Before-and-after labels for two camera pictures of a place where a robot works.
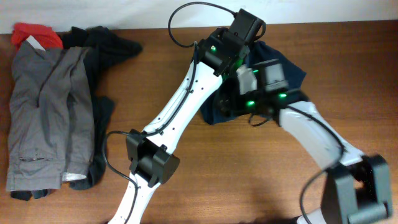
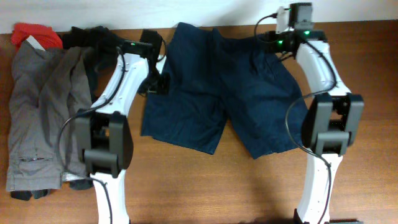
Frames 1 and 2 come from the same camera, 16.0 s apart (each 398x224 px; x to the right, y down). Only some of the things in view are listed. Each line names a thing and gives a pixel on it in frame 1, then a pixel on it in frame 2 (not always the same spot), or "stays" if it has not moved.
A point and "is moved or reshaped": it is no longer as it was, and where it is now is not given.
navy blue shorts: (257, 52) is moved or reshaped
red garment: (44, 35) stays
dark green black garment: (102, 47) stays
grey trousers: (52, 139) stays
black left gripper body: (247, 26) -> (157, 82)
